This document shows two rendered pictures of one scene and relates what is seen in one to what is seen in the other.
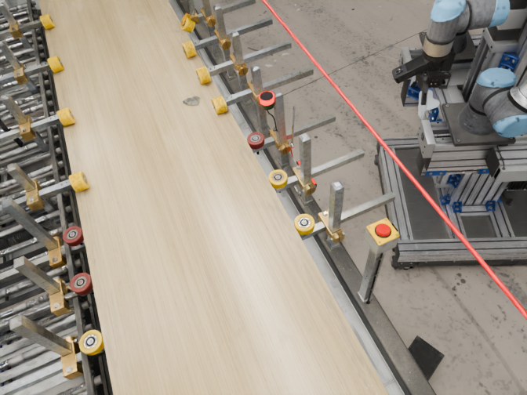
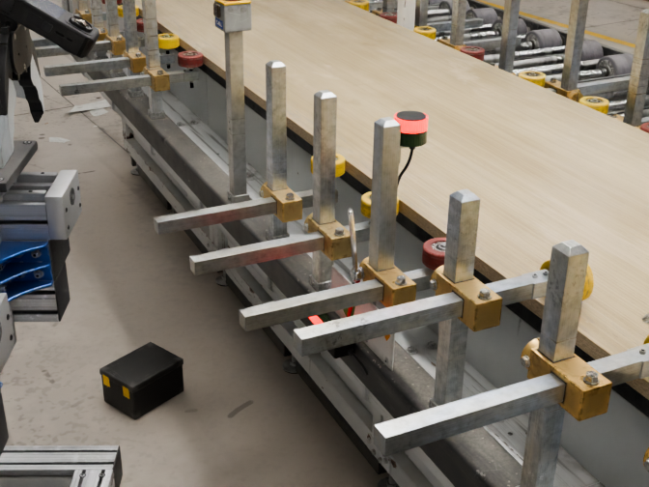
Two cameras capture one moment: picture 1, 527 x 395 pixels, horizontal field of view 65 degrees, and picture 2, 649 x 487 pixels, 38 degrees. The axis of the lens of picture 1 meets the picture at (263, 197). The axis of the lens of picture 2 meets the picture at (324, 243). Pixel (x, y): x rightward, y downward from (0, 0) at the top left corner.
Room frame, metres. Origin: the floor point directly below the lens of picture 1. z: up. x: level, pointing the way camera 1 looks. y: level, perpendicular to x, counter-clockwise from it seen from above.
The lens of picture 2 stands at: (2.80, -0.54, 1.69)
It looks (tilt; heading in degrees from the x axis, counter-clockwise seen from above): 26 degrees down; 169
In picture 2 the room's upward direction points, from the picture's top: 1 degrees clockwise
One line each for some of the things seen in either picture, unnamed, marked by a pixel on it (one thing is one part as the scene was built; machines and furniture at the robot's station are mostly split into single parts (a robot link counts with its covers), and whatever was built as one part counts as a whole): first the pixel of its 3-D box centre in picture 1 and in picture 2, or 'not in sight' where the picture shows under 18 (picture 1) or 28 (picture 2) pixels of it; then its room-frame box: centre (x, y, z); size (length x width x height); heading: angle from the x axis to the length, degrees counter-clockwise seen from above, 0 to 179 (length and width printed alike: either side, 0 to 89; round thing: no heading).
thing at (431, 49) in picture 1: (437, 43); not in sight; (0.94, -0.56, 1.54); 0.08 x 0.08 x 0.05
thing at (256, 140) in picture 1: (256, 146); (441, 271); (1.30, -0.01, 0.85); 0.08 x 0.08 x 0.11
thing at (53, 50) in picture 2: not in sight; (93, 47); (-0.58, -0.72, 0.83); 0.43 x 0.03 x 0.04; 105
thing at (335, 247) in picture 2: (303, 179); (327, 235); (1.07, -0.19, 0.84); 0.13 x 0.06 x 0.05; 15
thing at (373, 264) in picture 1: (371, 273); (236, 118); (0.56, -0.32, 0.93); 0.05 x 0.04 x 0.45; 15
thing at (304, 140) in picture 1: (306, 175); (324, 202); (1.05, -0.19, 0.90); 0.03 x 0.03 x 0.48; 15
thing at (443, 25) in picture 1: (446, 18); not in sight; (0.94, -0.56, 1.62); 0.09 x 0.08 x 0.11; 88
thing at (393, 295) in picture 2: (279, 141); (387, 282); (1.31, -0.12, 0.85); 0.13 x 0.06 x 0.05; 15
